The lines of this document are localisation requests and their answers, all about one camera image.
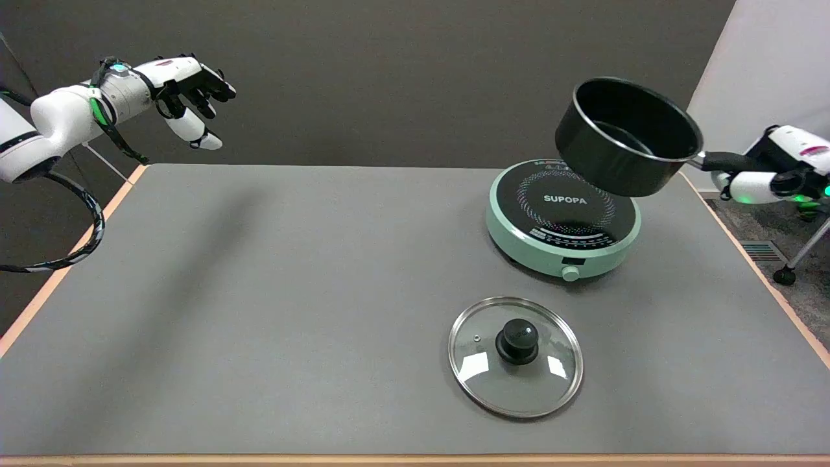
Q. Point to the grey floor vent grille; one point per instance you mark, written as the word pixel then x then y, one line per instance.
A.
pixel 764 251

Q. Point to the green round induction cooker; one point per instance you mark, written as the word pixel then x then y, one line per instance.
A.
pixel 551 220

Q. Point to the glass lid with black knob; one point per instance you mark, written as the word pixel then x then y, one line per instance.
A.
pixel 517 340

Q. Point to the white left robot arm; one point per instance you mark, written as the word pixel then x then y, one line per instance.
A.
pixel 61 120

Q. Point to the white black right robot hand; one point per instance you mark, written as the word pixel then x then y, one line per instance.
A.
pixel 792 150

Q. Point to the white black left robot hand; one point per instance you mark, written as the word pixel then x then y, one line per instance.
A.
pixel 174 70

